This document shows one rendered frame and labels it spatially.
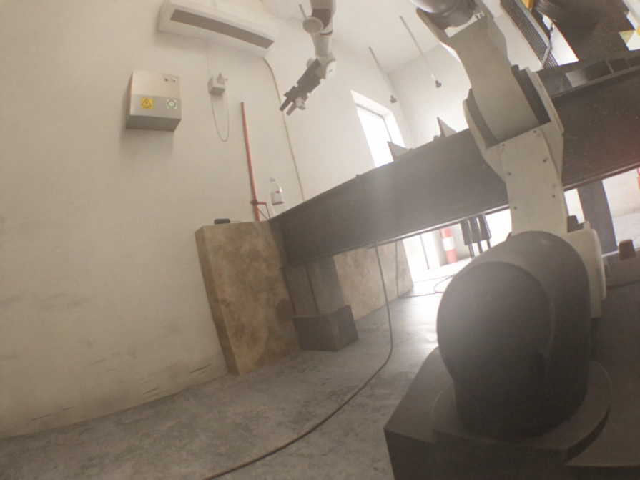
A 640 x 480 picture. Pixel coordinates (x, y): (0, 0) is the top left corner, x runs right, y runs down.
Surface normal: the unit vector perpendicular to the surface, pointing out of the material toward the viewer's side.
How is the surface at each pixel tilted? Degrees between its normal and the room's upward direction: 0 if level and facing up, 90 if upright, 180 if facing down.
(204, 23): 180
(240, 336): 90
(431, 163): 90
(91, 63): 90
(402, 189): 90
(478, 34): 76
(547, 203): 59
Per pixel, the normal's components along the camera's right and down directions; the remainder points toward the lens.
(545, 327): -0.63, -0.20
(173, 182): 0.70, -0.24
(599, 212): -0.76, 0.13
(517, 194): -0.81, -0.37
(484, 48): -0.83, -0.10
